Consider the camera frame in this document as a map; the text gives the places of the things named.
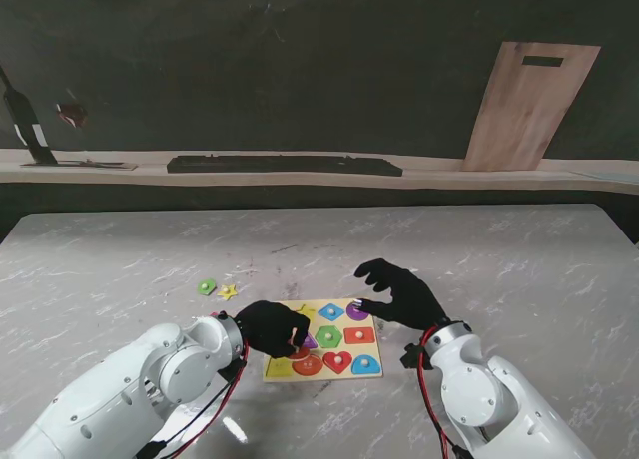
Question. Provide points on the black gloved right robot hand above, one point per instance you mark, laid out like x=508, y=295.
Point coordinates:
x=409, y=299

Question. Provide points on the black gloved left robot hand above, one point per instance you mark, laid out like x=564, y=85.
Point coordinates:
x=269, y=329

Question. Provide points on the orange oval puzzle piece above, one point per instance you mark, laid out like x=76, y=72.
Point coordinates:
x=302, y=352

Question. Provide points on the purple circle puzzle piece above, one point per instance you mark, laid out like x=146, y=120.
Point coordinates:
x=355, y=315

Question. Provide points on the green hexagon puzzle piece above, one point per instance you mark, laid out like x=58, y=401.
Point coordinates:
x=329, y=336

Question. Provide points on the orange rectangle puzzle piece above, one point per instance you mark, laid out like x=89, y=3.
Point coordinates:
x=359, y=335

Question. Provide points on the blue diamond puzzle piece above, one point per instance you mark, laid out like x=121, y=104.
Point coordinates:
x=331, y=311

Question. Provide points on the red heart puzzle piece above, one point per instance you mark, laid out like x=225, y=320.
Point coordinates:
x=337, y=361

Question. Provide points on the blue semicircle puzzle piece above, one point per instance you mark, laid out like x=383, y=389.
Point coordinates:
x=366, y=365

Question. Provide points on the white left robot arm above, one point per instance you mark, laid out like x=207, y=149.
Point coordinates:
x=125, y=394

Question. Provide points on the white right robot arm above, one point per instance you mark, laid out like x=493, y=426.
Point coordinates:
x=489, y=399

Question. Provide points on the yellow star puzzle piece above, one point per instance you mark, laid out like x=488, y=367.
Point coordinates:
x=227, y=292

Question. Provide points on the yellow wooden puzzle board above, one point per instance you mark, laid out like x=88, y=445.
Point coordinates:
x=324, y=376

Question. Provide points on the green pentagon puzzle piece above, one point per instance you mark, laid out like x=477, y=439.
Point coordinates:
x=206, y=286

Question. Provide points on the wooden cutting board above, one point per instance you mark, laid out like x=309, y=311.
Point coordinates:
x=529, y=110

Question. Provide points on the flat wooden coaster board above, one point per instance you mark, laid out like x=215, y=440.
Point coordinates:
x=110, y=166

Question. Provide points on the light wooden shelf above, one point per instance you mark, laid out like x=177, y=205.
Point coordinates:
x=449, y=177

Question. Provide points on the black long tray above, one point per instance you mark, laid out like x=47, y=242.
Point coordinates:
x=284, y=164

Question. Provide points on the red wine glass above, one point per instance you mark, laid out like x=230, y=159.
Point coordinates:
x=72, y=114

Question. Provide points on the dark wine bottle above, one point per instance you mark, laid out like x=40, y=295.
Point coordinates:
x=27, y=125

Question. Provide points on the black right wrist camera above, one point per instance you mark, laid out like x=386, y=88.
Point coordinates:
x=412, y=356

